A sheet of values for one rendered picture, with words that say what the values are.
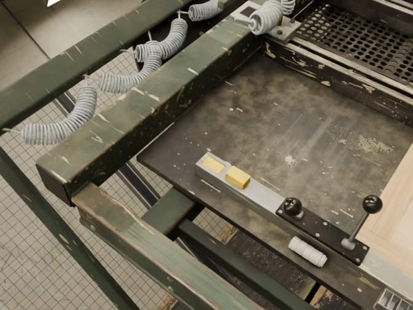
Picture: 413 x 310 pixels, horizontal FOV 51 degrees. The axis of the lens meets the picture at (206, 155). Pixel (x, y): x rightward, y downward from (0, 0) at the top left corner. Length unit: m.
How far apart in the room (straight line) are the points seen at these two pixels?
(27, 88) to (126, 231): 0.71
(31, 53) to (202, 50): 4.90
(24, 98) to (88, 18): 4.99
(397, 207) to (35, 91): 1.10
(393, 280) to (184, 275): 0.41
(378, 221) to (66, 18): 5.66
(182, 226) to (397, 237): 0.48
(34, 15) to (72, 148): 5.32
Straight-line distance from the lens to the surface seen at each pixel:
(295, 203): 0.84
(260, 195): 0.98
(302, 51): 1.31
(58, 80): 1.51
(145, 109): 1.06
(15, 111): 1.45
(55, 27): 6.24
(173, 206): 1.04
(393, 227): 1.05
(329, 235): 0.95
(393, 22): 1.64
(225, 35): 1.29
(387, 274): 0.96
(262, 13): 1.19
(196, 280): 0.86
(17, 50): 6.02
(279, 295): 0.98
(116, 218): 0.94
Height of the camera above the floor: 1.82
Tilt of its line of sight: 8 degrees down
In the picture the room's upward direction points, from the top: 40 degrees counter-clockwise
